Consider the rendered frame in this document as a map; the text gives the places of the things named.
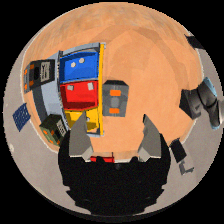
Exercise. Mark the blue open bin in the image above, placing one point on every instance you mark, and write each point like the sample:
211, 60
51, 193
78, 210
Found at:
86, 69

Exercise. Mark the yellow open bin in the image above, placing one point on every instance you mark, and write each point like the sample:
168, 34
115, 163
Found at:
94, 119

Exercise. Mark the red bin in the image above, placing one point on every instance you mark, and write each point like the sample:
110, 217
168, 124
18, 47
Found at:
80, 98

